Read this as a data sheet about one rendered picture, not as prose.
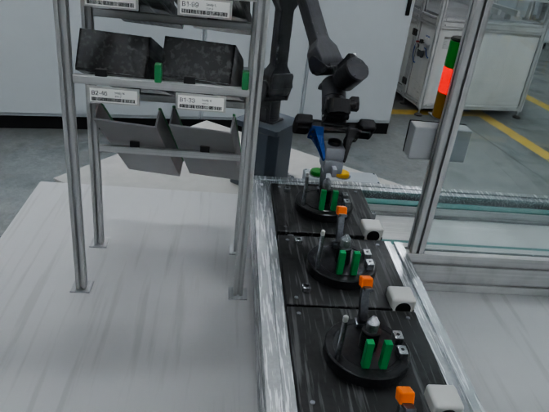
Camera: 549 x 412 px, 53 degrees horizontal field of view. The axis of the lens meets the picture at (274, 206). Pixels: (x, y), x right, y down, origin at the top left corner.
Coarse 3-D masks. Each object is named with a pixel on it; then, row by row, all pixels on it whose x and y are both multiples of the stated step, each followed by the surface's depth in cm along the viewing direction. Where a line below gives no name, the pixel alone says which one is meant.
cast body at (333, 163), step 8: (328, 144) 125; (336, 144) 125; (328, 152) 124; (336, 152) 124; (344, 152) 125; (320, 160) 130; (328, 160) 125; (336, 160) 126; (328, 168) 126; (336, 168) 124
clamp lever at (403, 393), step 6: (396, 390) 72; (402, 390) 71; (408, 390) 71; (396, 396) 72; (402, 396) 70; (408, 396) 70; (414, 396) 71; (402, 402) 70; (408, 402) 70; (402, 408) 71; (408, 408) 69; (414, 408) 69
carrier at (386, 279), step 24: (288, 240) 119; (312, 240) 120; (360, 240) 122; (288, 264) 111; (312, 264) 109; (336, 264) 110; (360, 264) 110; (384, 264) 115; (288, 288) 104; (312, 288) 105; (336, 288) 106; (384, 288) 108; (408, 288) 105
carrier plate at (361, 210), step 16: (272, 192) 139; (288, 192) 140; (352, 192) 143; (288, 208) 132; (368, 208) 136; (288, 224) 126; (304, 224) 126; (320, 224) 127; (336, 224) 128; (352, 224) 129
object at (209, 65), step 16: (176, 48) 100; (192, 48) 100; (208, 48) 100; (224, 48) 100; (176, 64) 100; (192, 64) 100; (208, 64) 100; (224, 64) 100; (240, 64) 108; (176, 80) 102; (208, 80) 100; (224, 80) 100; (240, 80) 112; (240, 96) 115
